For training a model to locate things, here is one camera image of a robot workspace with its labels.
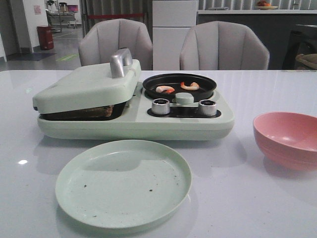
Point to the left beige upholstered chair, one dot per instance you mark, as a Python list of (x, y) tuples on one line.
[(106, 37)]

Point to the dark counter with white top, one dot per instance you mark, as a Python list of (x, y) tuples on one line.
[(273, 27)]

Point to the right beige upholstered chair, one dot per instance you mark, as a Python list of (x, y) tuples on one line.
[(220, 45)]

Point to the bread slice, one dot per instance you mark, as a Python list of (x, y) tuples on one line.
[(104, 111)]

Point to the left silver control knob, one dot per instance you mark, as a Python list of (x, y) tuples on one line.
[(160, 106)]

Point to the mint green breakfast maker base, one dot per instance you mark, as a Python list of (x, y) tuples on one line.
[(136, 123)]

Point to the beige cushion at right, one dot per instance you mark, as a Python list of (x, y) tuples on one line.
[(309, 60)]

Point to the red trash bin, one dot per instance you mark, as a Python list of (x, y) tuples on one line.
[(45, 37)]

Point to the right silver control knob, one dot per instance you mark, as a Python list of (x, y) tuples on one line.
[(207, 108)]

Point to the dark appliance at right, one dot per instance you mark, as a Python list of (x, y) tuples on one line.
[(302, 40)]

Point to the pink bowl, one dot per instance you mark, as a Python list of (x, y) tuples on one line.
[(289, 139)]

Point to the black round frying pan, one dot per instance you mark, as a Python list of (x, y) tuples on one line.
[(205, 91)]

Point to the beige upholstered chair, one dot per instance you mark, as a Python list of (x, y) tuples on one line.
[(220, 45), (106, 37)]

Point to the silver control knob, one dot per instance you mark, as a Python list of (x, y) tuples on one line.
[(160, 106), (207, 108)]

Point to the mint green round plate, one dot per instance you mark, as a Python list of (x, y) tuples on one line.
[(126, 185)]

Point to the fruit plate on counter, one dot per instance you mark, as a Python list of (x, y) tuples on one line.
[(264, 5)]

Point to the mint green breakfast maker lid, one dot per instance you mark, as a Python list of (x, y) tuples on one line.
[(88, 87)]

